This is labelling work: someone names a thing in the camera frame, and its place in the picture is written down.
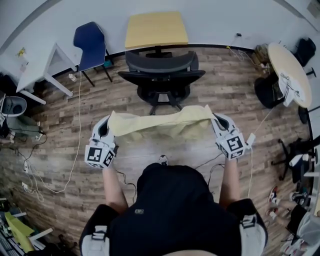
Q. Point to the white power strip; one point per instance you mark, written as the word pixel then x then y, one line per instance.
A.
pixel 26 166
pixel 251 139

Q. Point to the yellow-green sheet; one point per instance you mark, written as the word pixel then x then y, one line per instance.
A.
pixel 17 230

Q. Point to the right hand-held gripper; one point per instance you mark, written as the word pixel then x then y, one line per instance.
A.
pixel 233 146

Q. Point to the person's left forearm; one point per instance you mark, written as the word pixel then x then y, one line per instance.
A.
pixel 113 187

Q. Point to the red white sneaker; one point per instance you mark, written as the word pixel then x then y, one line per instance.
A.
pixel 272 214
pixel 273 195

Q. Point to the black round table base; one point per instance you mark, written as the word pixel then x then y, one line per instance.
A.
pixel 265 92

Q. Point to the white printed cloth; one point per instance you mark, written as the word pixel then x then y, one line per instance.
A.
pixel 290 87

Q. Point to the black white sneaker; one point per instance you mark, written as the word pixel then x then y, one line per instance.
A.
pixel 298 198

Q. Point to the black swivel chair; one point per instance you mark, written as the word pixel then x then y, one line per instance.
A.
pixel 297 160

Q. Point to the pale yellow clothes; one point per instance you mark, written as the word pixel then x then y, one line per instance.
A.
pixel 160 122

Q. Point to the person's left shoe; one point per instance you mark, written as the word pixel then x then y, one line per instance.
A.
pixel 163 159

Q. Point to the white rectangular table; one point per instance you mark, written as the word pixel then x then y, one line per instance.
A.
pixel 37 72

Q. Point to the brown woven basket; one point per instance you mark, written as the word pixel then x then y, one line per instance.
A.
pixel 262 53

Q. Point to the round light wooden table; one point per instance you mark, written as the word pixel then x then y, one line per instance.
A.
pixel 285 60

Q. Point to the yellow square wooden table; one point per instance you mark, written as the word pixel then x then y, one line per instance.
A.
pixel 155 27

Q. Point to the small yellow toy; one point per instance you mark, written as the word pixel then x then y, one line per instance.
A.
pixel 21 51

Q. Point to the teal box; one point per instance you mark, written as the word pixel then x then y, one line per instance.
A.
pixel 108 64

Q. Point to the person's black shirt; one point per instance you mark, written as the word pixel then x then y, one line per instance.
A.
pixel 175 212

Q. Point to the blue plastic chair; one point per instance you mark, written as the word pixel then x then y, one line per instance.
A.
pixel 90 45

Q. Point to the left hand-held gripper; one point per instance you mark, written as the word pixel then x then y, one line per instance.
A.
pixel 93 155

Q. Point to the white plug adapter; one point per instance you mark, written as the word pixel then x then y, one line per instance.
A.
pixel 25 186

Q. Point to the black office chair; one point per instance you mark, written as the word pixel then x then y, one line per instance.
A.
pixel 160 82

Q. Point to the white wooden rail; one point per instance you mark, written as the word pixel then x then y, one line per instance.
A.
pixel 41 234

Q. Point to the black wall charger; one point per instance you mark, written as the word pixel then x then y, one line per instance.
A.
pixel 239 34

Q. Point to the small plastic bottle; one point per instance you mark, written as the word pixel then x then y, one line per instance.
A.
pixel 72 77

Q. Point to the black T-shaped stand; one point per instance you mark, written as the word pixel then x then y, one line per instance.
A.
pixel 310 71

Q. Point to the person's right forearm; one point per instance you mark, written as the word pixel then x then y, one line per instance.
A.
pixel 230 180

